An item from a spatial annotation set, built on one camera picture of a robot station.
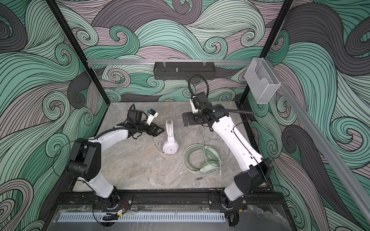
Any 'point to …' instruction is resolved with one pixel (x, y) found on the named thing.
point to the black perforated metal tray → (184, 70)
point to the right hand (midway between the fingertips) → (192, 118)
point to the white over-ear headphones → (171, 146)
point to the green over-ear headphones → (209, 167)
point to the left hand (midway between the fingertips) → (159, 126)
